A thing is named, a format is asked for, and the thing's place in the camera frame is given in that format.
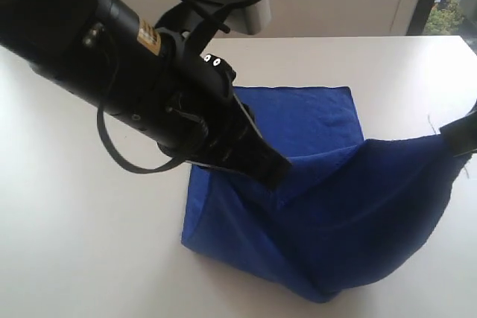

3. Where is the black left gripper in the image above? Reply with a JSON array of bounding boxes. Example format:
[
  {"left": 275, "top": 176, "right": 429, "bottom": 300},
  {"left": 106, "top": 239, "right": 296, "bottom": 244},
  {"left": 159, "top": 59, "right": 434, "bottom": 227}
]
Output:
[{"left": 85, "top": 23, "right": 291, "bottom": 188}]

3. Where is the blue microfiber towel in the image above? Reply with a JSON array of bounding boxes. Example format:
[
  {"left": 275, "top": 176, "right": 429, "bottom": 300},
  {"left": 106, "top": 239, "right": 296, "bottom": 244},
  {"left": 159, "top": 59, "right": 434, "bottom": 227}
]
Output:
[{"left": 181, "top": 87, "right": 470, "bottom": 302}]

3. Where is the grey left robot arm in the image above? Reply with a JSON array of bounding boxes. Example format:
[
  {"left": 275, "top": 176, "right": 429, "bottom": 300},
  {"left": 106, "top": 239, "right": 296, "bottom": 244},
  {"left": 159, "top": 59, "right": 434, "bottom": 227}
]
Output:
[{"left": 1, "top": 0, "right": 291, "bottom": 189}]

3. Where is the green tree outside window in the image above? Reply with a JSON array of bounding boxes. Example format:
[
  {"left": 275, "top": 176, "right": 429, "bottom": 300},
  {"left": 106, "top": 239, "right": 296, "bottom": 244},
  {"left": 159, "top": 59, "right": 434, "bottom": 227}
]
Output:
[{"left": 423, "top": 0, "right": 465, "bottom": 36}]

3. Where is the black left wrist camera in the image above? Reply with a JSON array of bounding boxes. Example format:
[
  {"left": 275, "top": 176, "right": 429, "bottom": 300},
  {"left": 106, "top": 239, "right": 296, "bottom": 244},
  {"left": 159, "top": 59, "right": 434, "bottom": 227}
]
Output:
[{"left": 155, "top": 0, "right": 271, "bottom": 54}]

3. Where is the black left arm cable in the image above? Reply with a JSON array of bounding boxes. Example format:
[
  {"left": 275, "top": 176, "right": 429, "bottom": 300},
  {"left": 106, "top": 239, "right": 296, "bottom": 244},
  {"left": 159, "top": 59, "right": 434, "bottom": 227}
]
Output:
[{"left": 69, "top": 0, "right": 230, "bottom": 174}]

